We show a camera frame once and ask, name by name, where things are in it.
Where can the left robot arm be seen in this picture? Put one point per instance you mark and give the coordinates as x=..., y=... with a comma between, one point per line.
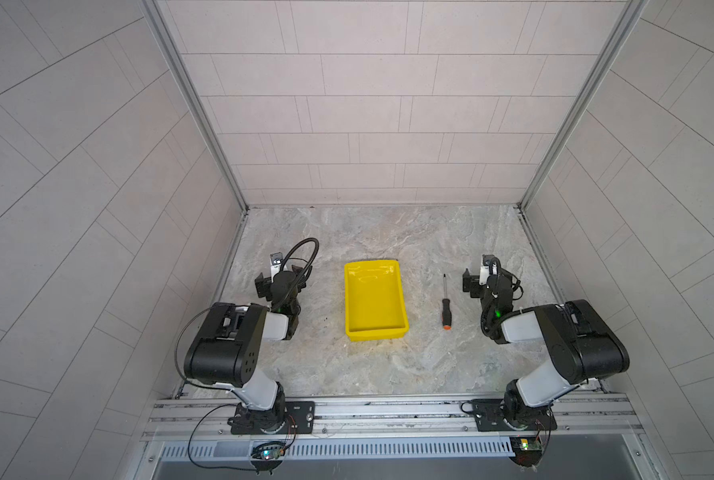
x=226, y=350

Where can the aluminium mounting rail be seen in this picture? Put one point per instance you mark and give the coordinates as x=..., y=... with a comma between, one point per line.
x=389, y=427

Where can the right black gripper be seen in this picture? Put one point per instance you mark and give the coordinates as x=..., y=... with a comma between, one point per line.
x=473, y=282

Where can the left controller board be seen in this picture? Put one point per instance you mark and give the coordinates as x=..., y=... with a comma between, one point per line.
x=269, y=451

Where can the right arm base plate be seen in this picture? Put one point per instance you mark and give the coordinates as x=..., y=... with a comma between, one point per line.
x=493, y=415

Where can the controller board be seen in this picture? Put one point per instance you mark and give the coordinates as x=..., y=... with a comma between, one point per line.
x=269, y=451
x=528, y=451

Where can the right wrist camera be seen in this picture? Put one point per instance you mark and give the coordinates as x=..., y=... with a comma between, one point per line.
x=489, y=268

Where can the yellow plastic bin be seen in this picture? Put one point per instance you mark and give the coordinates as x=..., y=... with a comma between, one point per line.
x=374, y=301

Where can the black orange handled screwdriver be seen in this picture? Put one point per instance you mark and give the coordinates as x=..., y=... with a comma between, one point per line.
x=446, y=314

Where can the right aluminium corner profile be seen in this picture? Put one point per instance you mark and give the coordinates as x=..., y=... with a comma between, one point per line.
x=621, y=30

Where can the right controller board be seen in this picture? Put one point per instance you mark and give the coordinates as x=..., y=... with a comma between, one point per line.
x=528, y=451

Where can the aluminium corner profile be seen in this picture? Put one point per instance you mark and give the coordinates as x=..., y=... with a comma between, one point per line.
x=621, y=30
x=165, y=40

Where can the left aluminium corner profile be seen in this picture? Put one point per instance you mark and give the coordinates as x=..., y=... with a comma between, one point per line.
x=165, y=40

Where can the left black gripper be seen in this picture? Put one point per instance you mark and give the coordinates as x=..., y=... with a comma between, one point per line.
x=266, y=285

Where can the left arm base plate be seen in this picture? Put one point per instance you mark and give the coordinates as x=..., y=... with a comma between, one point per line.
x=293, y=417

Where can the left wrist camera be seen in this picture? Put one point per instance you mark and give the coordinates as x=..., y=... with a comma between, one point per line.
x=275, y=263

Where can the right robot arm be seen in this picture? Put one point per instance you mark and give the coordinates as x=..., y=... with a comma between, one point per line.
x=580, y=345

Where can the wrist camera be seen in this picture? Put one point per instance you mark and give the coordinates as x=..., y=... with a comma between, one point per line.
x=275, y=263
x=489, y=268

